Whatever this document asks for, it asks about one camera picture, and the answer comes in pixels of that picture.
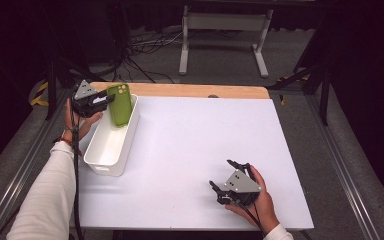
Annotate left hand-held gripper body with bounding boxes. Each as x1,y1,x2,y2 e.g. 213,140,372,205
69,79,110,119

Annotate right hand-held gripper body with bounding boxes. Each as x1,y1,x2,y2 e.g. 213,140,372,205
217,168,263,207

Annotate green phone case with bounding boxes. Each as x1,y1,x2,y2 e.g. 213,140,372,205
106,83,134,128

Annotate white storage box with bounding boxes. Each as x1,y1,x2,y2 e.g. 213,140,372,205
83,93,140,177

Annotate person's left hand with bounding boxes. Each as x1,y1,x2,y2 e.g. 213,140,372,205
63,98,104,143

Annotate person's right hand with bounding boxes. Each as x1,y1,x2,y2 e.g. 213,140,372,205
224,164,281,235

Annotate black stand legs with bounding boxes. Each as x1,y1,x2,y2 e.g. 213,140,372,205
267,19,335,127
44,54,108,122

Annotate white table mat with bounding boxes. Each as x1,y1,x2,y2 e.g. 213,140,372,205
69,95,315,232

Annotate yellow black floor tape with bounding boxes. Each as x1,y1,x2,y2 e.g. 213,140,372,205
29,81,68,108

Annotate white metal stand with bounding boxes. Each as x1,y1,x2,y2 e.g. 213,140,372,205
178,4,275,79

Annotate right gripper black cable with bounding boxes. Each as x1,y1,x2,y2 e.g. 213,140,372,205
237,199,268,236

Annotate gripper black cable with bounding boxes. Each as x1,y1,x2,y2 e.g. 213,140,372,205
70,114,86,240
237,199,268,236

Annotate red bracelet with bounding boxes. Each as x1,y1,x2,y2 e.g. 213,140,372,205
53,134,83,157

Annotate black floor cables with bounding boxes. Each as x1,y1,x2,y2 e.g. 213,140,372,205
89,29,185,84

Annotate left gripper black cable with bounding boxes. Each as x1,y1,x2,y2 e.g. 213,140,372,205
70,114,86,240

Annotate aluminium floor rail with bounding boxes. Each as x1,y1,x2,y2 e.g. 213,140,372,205
0,88,78,240
304,94,383,240

